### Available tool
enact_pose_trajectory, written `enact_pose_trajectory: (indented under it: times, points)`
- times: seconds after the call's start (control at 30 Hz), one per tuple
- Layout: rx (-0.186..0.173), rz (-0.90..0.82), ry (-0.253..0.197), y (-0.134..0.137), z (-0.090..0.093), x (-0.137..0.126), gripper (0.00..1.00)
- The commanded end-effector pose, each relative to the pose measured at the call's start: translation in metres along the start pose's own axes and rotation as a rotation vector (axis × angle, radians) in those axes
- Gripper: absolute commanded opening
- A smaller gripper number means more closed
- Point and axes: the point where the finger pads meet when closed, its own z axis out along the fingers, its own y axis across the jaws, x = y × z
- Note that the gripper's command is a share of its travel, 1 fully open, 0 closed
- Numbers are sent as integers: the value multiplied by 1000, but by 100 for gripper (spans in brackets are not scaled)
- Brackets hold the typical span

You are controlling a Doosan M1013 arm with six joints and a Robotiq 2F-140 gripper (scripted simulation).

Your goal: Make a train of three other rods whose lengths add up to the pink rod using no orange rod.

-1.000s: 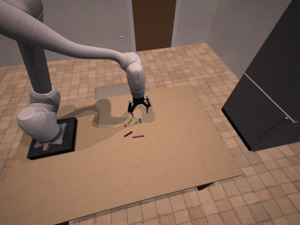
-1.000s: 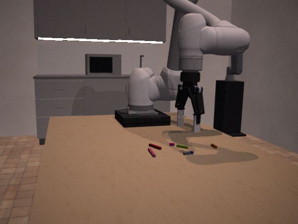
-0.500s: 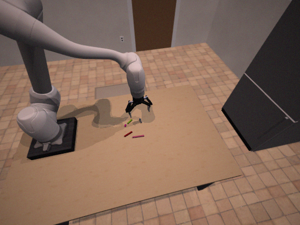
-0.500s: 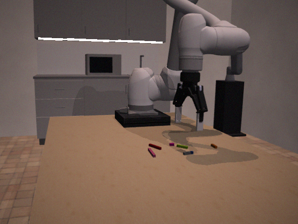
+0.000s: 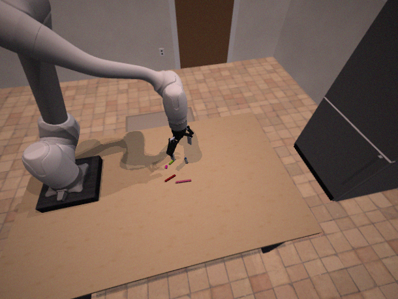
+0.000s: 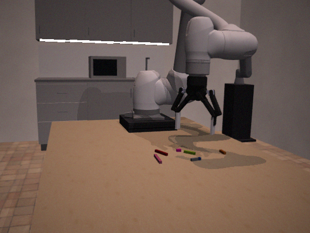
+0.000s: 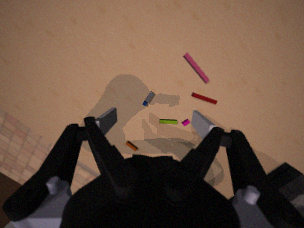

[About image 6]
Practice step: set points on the pink rod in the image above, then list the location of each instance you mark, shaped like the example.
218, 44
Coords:
158, 159

